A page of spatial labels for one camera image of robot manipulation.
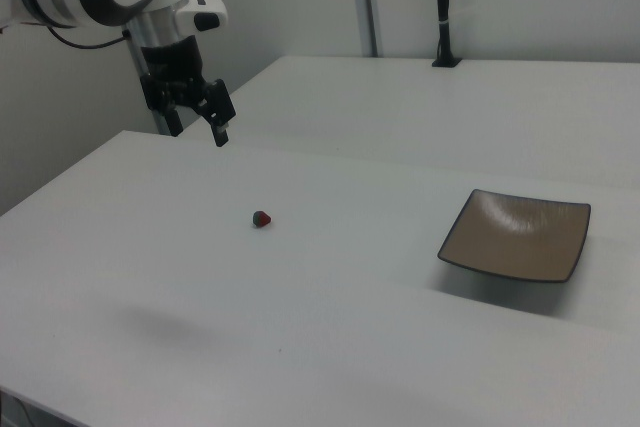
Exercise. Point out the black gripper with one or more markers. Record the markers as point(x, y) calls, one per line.
point(172, 64)

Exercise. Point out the small red toy strawberry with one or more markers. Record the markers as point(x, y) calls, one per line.
point(263, 219)

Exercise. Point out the square brown ceramic plate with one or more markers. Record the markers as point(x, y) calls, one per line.
point(515, 237)

